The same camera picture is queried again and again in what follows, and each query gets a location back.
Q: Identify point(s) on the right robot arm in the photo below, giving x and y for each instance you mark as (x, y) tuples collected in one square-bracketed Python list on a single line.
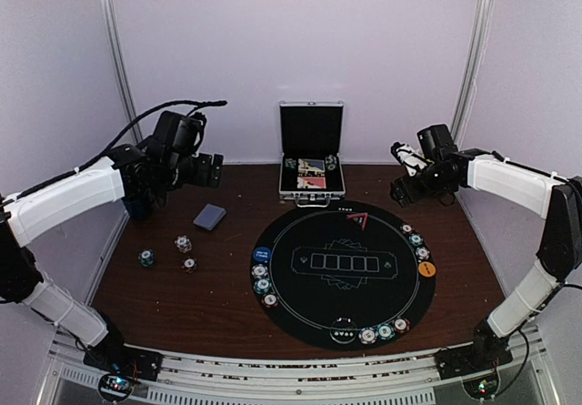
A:
[(482, 245)]

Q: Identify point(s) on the front aluminium rail base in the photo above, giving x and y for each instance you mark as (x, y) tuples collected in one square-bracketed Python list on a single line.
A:
[(405, 378)]

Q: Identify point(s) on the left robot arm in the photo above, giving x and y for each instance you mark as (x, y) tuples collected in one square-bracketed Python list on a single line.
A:
[(138, 176)]

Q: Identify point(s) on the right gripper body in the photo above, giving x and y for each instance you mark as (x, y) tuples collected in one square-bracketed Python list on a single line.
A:
[(433, 180)]

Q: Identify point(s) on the chips in case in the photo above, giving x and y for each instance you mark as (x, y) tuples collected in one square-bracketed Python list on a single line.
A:
[(290, 164), (331, 162)]

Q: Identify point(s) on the orange big blind button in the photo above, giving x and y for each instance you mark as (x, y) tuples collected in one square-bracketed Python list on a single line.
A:
[(427, 269)]

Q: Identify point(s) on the blue-backed card deck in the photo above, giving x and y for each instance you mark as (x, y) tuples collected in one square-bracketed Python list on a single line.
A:
[(209, 217)]

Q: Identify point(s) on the aluminium frame post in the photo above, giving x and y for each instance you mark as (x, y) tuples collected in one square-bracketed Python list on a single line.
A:
[(476, 51), (115, 47)]

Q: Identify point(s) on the card box in case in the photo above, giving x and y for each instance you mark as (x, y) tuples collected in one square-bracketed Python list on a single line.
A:
[(311, 183), (311, 165)]

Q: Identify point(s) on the right aluminium frame post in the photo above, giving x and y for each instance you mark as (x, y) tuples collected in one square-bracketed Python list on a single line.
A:
[(476, 51)]

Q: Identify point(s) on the chips in case right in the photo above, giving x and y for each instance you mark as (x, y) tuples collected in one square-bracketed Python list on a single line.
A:
[(331, 162)]

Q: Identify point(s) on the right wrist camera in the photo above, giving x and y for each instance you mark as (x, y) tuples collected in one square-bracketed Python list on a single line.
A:
[(408, 158)]

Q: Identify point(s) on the left aluminium frame post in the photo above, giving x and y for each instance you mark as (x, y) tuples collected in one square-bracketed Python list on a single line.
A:
[(115, 47)]

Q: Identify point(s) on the clear dealer button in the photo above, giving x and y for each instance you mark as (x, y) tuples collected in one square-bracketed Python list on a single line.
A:
[(342, 331)]

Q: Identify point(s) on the blue small blind button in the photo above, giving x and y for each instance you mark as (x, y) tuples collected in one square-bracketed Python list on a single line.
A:
[(262, 255)]

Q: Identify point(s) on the aluminium poker case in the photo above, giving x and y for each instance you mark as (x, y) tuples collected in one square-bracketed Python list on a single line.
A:
[(311, 130)]

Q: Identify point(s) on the orange 100 chip stack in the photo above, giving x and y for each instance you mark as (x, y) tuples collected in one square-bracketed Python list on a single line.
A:
[(189, 265)]

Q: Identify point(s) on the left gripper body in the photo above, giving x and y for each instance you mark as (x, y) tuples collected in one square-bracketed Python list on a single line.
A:
[(178, 173)]

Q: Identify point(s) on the green 50 chip stack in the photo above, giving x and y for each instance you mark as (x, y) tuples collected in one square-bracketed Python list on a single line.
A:
[(146, 258)]

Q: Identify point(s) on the card box in case lower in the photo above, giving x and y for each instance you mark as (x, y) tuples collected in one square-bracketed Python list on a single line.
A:
[(311, 183)]

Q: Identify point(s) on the round black poker mat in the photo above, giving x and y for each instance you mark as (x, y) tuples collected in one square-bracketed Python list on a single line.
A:
[(349, 259)]

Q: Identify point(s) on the chips in case left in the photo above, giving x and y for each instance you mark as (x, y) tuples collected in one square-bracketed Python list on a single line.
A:
[(290, 164)]

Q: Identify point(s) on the dark blue ceramic mug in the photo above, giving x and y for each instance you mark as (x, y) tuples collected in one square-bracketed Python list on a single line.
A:
[(138, 209)]

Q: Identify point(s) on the card box in case upper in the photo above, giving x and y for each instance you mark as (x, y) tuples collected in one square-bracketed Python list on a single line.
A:
[(311, 165)]

